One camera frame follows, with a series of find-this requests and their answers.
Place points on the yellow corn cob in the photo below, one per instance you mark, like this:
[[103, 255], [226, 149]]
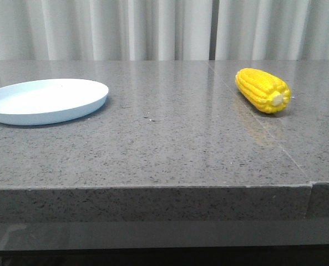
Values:
[[267, 93]]

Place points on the light blue round plate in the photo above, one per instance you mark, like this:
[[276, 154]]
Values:
[[43, 102]]

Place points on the white pleated curtain left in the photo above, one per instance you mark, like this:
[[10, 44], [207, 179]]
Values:
[[105, 30]]

